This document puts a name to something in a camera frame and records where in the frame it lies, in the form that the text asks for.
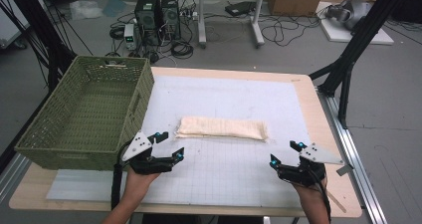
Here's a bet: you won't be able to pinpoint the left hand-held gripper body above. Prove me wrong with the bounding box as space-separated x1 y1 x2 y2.
121 130 175 176

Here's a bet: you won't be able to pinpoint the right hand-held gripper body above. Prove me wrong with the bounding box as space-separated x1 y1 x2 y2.
276 142 345 188

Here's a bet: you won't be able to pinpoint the cream cloth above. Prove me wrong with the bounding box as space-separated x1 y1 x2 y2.
174 115 270 143

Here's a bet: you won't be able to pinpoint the green woven basket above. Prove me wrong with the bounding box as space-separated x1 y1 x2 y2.
13 55 156 171

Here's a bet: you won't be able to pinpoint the person's left hand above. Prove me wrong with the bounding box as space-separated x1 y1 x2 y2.
124 168 162 198

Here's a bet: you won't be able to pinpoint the person's right hand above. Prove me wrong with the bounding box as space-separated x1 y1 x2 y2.
293 178 330 202

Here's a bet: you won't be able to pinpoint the small grey tab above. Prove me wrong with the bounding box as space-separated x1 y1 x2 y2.
335 163 355 177

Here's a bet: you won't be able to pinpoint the thin wooden stick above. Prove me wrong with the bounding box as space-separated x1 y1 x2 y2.
325 189 348 214

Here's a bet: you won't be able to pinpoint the white gridded mat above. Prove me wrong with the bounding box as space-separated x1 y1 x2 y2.
45 75 314 209

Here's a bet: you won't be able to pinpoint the small white power supply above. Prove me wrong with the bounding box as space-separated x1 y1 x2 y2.
122 22 139 52

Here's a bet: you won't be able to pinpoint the black computer tower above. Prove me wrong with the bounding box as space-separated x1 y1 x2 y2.
133 0 164 47
160 0 182 41

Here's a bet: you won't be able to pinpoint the white table leg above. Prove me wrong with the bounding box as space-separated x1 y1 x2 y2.
250 0 267 49
196 0 209 50

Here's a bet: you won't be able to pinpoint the white power strip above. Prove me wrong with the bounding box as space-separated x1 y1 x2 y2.
178 9 201 20

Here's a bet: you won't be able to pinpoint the black metal stand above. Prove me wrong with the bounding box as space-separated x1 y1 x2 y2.
0 0 78 93
308 0 414 129

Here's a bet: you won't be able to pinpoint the white floor board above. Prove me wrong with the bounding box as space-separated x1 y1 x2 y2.
316 1 396 47

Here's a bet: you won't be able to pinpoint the grey headset device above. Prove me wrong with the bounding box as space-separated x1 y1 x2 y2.
323 0 375 32

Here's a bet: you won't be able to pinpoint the brown cardboard box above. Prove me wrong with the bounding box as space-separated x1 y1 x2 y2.
266 0 328 18

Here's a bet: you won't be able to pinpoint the clear plastic bag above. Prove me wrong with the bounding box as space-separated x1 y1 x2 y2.
69 0 105 22

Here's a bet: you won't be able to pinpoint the flat black device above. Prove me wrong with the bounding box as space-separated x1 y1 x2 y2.
224 0 257 18

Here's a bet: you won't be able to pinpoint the white cabinet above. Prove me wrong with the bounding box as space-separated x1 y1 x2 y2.
0 0 32 50

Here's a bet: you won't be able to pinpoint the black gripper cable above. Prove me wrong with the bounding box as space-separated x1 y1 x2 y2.
110 140 133 211
307 167 333 223

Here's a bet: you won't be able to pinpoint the aluminium rail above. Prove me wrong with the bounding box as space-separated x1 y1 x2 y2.
317 89 388 224
0 152 33 203

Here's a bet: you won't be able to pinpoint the coiled black cable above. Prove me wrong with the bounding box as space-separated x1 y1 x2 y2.
170 39 195 61

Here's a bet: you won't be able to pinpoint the black floor cables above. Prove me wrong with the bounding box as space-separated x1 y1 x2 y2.
259 14 322 48

